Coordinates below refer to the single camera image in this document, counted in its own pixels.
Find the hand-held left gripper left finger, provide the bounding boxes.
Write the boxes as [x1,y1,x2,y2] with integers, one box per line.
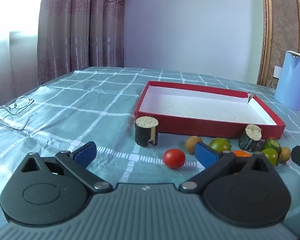
[20,141,113,194]

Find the metal frame eyeglasses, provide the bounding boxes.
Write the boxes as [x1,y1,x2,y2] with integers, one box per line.
[0,95,35,130]

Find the brown longan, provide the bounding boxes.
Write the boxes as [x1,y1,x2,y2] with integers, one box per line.
[185,136,203,155]
[277,147,292,165]

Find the dark cucumber chunk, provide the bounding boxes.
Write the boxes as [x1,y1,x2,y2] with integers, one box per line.
[135,116,159,147]
[238,124,262,152]

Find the small green tomato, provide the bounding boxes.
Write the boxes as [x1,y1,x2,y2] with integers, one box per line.
[261,148,279,167]

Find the large green tomato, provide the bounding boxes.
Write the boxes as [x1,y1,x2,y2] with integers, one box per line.
[209,138,232,154]

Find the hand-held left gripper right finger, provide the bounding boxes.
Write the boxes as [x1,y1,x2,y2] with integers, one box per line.
[179,141,278,195]

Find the orange tangerine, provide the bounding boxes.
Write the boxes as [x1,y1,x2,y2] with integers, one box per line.
[232,150,252,158]

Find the pink patterned curtain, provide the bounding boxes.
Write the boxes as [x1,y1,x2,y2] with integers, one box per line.
[37,0,127,85]

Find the red tomato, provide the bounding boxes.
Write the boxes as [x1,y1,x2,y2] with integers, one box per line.
[163,149,186,169]

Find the gold framed wall panel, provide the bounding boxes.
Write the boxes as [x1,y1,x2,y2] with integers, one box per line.
[256,0,300,89]

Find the white sheer curtain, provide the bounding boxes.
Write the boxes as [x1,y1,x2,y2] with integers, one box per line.
[0,0,47,110]

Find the green cucumber piece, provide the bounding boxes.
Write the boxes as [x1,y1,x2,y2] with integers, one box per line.
[264,137,282,153]

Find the red cardboard box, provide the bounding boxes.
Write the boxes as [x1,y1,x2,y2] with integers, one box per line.
[134,81,286,140]

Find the blue electric kettle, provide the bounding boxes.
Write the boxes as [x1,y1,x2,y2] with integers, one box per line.
[274,51,300,111]

